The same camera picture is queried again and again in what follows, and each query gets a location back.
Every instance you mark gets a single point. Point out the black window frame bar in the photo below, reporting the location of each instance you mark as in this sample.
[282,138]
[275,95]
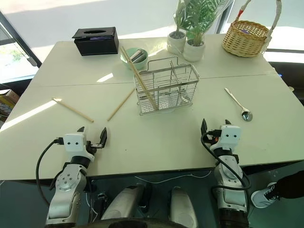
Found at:
[21,40]

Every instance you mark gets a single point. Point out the olive-leaf plant in white pot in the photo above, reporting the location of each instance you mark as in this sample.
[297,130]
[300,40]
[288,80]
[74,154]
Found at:
[176,42]

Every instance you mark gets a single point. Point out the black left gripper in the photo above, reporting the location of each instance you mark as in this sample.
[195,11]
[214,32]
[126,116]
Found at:
[96,145]

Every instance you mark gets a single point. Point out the cardboard boxes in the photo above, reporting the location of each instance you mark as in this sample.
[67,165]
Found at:
[7,102]

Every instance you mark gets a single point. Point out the pale green bowl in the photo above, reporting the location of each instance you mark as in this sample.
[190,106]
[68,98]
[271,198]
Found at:
[140,63]

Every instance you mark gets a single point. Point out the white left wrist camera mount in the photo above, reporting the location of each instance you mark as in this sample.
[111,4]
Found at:
[74,143]

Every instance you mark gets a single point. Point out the purple item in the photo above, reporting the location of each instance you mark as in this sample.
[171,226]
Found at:
[244,31]

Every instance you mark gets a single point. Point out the silver robot leg cover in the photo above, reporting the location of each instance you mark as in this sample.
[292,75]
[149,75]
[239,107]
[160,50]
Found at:
[123,202]
[181,206]

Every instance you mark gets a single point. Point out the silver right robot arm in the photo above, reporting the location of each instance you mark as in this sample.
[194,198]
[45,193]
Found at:
[229,175]

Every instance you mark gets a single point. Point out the silver metal pieces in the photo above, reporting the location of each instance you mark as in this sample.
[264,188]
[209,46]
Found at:
[138,55]

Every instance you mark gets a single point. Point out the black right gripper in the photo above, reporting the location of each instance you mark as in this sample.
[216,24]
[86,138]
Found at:
[212,135]

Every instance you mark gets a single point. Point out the silver metal spoon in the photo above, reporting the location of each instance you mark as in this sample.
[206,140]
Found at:
[247,116]

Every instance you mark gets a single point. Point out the wooden chopstick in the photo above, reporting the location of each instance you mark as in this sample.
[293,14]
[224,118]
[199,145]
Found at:
[138,79]
[72,110]
[142,80]
[120,105]

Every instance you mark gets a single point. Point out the palm plant in white pot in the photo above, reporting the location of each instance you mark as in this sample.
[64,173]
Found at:
[194,51]

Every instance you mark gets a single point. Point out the dark trouser leg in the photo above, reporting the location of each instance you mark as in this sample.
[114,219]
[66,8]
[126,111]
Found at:
[291,186]

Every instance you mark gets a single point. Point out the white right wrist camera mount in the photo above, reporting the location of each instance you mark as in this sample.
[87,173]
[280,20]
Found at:
[230,136]

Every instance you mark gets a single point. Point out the black tissue box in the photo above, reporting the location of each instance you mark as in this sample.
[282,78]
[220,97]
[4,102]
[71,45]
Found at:
[97,46]

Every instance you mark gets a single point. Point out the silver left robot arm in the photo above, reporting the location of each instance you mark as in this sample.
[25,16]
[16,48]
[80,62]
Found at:
[67,183]

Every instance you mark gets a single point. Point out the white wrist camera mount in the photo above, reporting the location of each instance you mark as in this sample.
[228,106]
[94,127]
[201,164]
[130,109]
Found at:
[74,143]
[230,136]

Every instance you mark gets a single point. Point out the white sneaker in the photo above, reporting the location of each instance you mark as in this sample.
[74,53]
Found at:
[262,196]

